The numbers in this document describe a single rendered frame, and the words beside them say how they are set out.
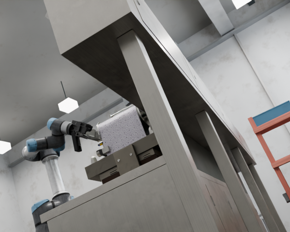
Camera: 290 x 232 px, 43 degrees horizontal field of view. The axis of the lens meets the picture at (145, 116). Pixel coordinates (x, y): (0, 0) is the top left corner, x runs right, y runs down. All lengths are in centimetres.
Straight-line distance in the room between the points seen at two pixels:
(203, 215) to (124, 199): 69
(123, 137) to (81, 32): 89
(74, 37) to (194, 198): 58
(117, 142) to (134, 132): 10
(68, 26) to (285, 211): 981
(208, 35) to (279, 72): 260
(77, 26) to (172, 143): 46
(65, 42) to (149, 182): 69
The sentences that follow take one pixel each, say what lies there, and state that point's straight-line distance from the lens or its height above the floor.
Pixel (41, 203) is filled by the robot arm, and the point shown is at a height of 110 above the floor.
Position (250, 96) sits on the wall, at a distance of 1121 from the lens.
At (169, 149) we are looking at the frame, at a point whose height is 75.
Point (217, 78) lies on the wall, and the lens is 1163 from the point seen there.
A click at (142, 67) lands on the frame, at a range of 106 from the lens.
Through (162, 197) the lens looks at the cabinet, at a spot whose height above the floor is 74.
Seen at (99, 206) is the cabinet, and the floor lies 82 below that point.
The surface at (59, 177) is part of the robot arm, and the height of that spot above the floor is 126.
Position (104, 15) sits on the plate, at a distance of 111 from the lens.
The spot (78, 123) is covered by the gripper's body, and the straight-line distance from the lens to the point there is 210.
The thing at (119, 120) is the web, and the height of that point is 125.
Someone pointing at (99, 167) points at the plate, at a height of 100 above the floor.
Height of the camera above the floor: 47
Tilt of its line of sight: 23 degrees up
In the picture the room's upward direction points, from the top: 22 degrees counter-clockwise
